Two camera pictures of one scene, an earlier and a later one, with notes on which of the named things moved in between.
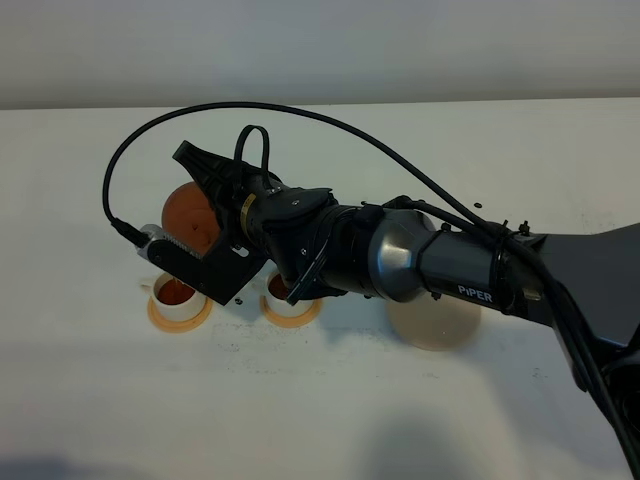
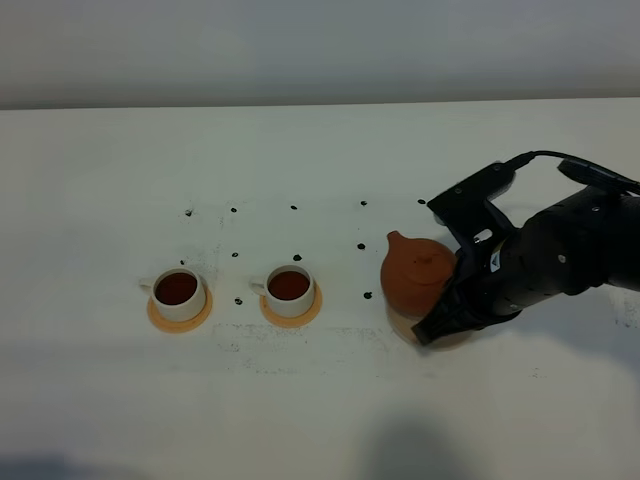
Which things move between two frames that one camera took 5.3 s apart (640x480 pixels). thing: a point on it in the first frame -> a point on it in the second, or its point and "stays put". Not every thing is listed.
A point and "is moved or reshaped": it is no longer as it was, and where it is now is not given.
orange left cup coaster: [178, 326] stays put
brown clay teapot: [188, 218] is moved or reshaped
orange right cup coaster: [285, 322] stays put
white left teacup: [174, 299] stays put
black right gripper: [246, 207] -> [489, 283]
